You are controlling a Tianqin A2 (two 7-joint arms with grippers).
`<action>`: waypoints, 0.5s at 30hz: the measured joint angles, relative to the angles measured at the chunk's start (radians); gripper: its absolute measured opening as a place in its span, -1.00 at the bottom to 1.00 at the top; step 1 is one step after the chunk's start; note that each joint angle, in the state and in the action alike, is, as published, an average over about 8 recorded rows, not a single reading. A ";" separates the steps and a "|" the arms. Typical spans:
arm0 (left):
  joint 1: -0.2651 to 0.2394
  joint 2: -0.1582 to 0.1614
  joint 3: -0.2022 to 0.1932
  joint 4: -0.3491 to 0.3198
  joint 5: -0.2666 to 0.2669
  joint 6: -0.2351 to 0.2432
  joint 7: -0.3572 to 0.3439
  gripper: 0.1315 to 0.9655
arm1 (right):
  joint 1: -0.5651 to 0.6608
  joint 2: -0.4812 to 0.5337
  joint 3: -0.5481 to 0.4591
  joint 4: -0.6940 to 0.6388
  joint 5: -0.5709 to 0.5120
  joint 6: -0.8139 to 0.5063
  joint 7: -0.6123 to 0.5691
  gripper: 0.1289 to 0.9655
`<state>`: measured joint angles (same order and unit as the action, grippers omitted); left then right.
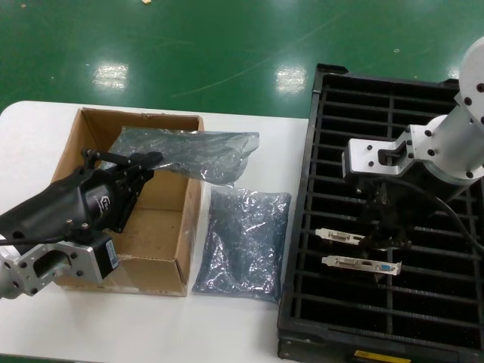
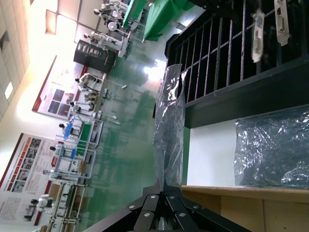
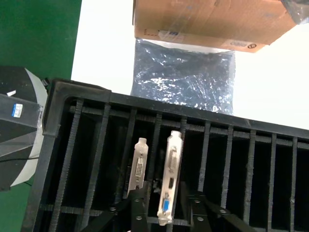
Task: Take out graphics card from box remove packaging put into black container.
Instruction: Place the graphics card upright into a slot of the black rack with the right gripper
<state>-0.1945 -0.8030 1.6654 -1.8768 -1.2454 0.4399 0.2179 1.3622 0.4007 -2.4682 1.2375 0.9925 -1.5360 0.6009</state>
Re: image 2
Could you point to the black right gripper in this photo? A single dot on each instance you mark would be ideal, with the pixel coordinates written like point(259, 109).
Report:
point(222, 4)

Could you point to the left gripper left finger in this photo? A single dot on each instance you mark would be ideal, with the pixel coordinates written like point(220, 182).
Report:
point(140, 210)

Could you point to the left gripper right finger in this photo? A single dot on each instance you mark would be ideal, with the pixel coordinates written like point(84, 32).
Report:
point(188, 215)

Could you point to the grey antistatic bag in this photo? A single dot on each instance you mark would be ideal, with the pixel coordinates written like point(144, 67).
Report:
point(169, 120)
point(270, 145)

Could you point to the open brown cardboard box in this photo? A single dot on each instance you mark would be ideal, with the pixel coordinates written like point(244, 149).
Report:
point(241, 212)

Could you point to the black slotted plastic container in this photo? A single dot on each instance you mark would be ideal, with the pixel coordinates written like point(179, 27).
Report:
point(241, 101)

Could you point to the green table cover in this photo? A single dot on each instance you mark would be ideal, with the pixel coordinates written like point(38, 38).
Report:
point(159, 19)
point(135, 12)

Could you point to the white robot workstation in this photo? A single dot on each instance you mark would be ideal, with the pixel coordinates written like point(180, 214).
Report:
point(108, 44)
point(112, 17)

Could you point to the info board with photo row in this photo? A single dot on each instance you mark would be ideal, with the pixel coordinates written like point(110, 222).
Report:
point(29, 164)

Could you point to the small silver cylinder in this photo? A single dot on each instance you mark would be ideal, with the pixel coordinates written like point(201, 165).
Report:
point(124, 86)

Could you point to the info board with grey diagrams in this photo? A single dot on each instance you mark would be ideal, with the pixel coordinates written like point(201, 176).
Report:
point(14, 210)

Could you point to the black cabinet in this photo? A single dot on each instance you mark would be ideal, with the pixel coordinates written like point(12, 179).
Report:
point(96, 60)

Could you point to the info board with dark photos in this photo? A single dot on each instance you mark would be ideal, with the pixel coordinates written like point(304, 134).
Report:
point(58, 82)

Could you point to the square ceiling light panel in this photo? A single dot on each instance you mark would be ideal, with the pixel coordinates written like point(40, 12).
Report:
point(9, 90)

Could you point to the white tube frame workbench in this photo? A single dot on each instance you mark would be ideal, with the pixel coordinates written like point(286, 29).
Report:
point(62, 217)
point(72, 193)

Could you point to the white frame shelf blue tray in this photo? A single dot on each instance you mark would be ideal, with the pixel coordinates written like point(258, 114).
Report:
point(73, 154)

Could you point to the white frame shelf green panel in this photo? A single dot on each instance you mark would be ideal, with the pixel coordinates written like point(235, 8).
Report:
point(87, 133)

